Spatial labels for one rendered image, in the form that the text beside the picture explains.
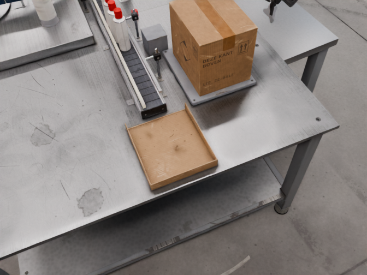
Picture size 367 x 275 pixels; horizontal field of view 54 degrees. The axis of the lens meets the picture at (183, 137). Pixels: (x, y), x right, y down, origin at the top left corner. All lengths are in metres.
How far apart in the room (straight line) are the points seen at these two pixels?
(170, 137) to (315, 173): 1.22
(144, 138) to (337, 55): 2.09
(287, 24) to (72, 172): 1.25
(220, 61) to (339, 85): 1.62
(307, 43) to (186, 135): 0.78
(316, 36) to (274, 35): 0.20
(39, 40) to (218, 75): 0.90
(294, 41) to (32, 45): 1.24
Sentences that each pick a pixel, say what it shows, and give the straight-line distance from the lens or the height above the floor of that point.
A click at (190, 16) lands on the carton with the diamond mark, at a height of 1.12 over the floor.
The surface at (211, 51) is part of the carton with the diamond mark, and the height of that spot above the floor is 1.08.
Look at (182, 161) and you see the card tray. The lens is 1.36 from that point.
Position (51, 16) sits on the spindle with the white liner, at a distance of 1.96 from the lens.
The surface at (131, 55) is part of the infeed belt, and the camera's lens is 1.70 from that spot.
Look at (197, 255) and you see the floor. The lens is 2.08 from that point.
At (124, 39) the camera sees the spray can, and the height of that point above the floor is 0.95.
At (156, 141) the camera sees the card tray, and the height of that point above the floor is 0.83.
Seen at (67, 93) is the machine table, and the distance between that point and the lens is 1.68.
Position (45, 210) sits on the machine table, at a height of 0.83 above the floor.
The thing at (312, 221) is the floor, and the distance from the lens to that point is 2.24.
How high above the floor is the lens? 1.98
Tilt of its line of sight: 54 degrees down
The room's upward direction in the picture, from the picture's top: 4 degrees counter-clockwise
